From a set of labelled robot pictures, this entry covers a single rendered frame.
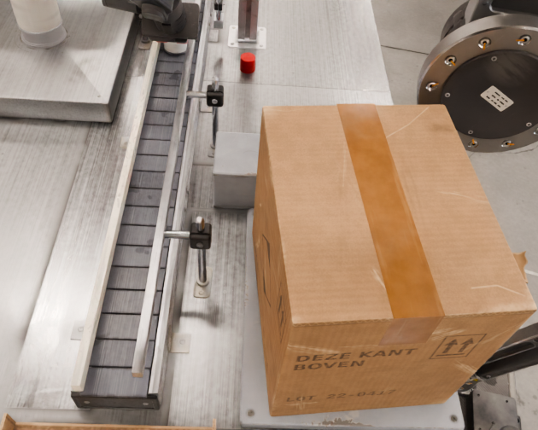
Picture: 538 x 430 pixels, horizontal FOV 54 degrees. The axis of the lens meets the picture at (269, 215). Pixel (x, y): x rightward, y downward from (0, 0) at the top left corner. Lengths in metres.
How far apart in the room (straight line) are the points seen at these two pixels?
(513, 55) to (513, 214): 1.60
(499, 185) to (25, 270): 1.90
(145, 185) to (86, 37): 0.44
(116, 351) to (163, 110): 0.48
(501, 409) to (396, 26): 2.15
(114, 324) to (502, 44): 0.61
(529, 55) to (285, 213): 0.35
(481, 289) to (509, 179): 1.86
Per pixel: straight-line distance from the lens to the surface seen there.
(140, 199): 0.88
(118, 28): 1.26
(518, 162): 2.50
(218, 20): 1.24
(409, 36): 3.04
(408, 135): 0.67
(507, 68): 0.73
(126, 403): 0.75
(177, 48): 1.16
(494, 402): 1.49
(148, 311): 0.67
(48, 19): 1.20
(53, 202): 0.98
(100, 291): 0.75
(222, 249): 0.87
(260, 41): 1.30
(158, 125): 1.00
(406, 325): 0.53
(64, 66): 1.17
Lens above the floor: 1.55
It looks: 52 degrees down
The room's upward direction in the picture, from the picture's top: 7 degrees clockwise
